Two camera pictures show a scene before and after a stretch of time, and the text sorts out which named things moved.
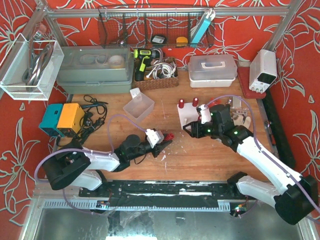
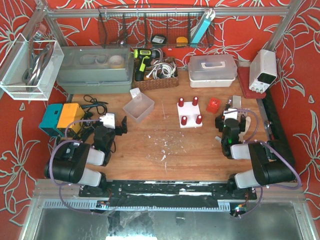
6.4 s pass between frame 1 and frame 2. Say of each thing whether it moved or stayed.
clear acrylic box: stayed
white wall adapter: stayed
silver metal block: stayed
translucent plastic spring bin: stayed
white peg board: stayed
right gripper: moved
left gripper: moved
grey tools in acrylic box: stayed
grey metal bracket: moved
